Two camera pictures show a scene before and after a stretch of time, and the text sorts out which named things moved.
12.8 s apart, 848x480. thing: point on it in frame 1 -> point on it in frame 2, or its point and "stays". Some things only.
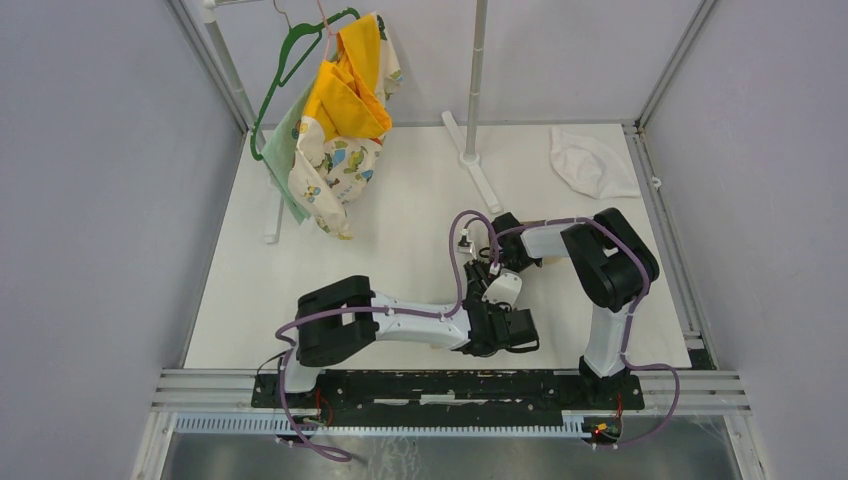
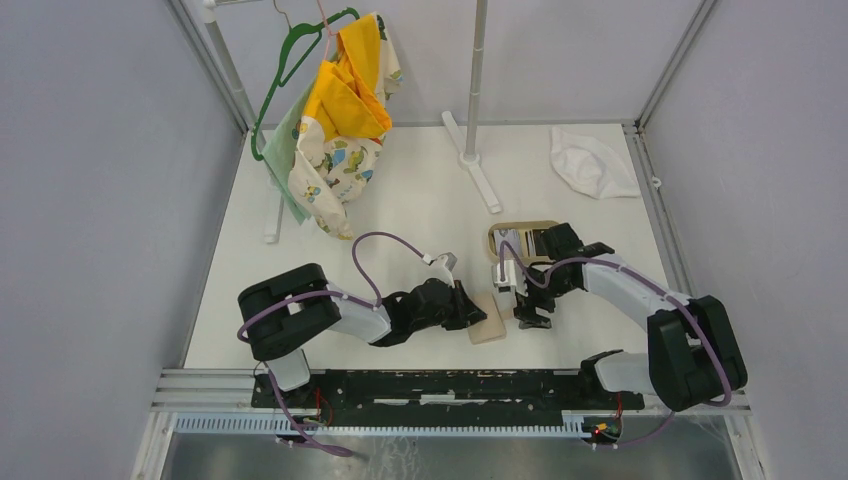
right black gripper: (476, 276) -> (525, 311)
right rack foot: (471, 162) stays
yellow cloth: (345, 95) stays
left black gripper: (496, 307) -> (466, 312)
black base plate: (480, 394) stays
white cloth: (589, 168) stays
